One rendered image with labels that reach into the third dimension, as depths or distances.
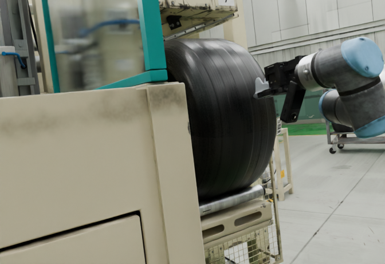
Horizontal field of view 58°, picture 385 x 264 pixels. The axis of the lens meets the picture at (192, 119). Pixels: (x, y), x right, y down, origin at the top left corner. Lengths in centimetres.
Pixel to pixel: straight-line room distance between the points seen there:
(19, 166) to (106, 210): 8
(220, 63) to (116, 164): 77
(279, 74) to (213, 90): 19
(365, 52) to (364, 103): 11
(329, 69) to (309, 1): 1227
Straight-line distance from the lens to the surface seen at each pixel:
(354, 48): 80
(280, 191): 415
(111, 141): 33
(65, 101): 32
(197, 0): 158
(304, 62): 88
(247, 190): 123
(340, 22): 1267
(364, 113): 83
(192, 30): 168
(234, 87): 103
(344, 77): 82
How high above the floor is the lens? 125
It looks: 3 degrees down
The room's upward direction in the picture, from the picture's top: 7 degrees counter-clockwise
